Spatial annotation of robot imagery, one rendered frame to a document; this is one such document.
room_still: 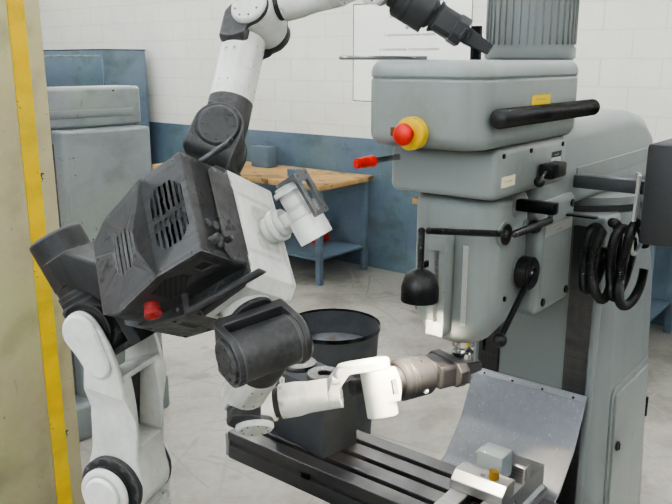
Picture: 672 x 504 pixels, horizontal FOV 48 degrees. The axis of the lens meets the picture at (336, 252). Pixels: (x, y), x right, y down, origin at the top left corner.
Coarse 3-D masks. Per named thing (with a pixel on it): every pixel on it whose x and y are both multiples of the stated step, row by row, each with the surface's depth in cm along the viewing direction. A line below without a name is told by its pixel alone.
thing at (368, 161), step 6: (366, 156) 144; (372, 156) 145; (384, 156) 149; (390, 156) 150; (396, 156) 151; (354, 162) 142; (360, 162) 142; (366, 162) 143; (372, 162) 144; (378, 162) 147
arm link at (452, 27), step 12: (420, 0) 145; (432, 0) 145; (408, 12) 147; (420, 12) 146; (432, 12) 147; (444, 12) 146; (456, 12) 146; (408, 24) 149; (420, 24) 147; (432, 24) 147; (444, 24) 146; (456, 24) 145; (468, 24) 144; (444, 36) 148; (456, 36) 145
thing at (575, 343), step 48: (576, 240) 184; (576, 288) 186; (528, 336) 198; (576, 336) 189; (624, 336) 197; (576, 384) 191; (624, 384) 200; (624, 432) 204; (576, 480) 196; (624, 480) 210
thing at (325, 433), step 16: (288, 368) 198; (304, 368) 197; (320, 368) 197; (352, 400) 195; (304, 416) 194; (320, 416) 189; (336, 416) 192; (352, 416) 196; (288, 432) 200; (304, 432) 195; (320, 432) 190; (336, 432) 193; (352, 432) 197; (304, 448) 196; (320, 448) 191; (336, 448) 194
